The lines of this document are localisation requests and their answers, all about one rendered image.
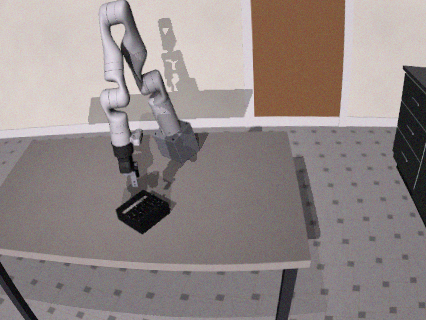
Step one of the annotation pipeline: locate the black lighting desk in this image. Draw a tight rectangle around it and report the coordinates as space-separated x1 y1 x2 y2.
116 190 170 234

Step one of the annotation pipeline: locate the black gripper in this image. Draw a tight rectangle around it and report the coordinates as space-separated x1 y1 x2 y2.
110 128 143 187

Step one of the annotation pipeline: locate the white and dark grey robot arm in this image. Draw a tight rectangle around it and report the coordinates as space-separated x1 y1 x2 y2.
99 0 181 136

